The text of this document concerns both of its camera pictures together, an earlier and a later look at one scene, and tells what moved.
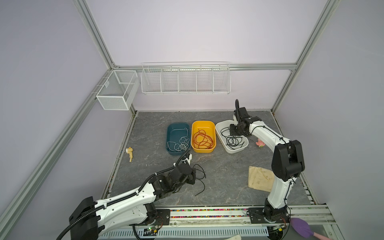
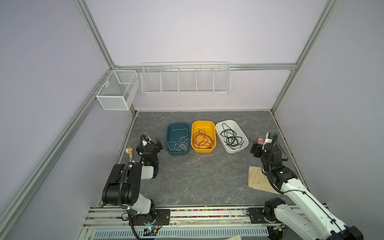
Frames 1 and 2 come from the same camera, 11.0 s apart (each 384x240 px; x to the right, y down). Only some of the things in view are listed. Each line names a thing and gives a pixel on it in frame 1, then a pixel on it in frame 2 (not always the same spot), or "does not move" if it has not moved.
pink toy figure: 260,144 does not move
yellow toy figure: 129,150 does not move
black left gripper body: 190,179 → 155,149
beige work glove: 261,179 does not move
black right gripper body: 234,130 → 258,151
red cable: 202,140 does not move
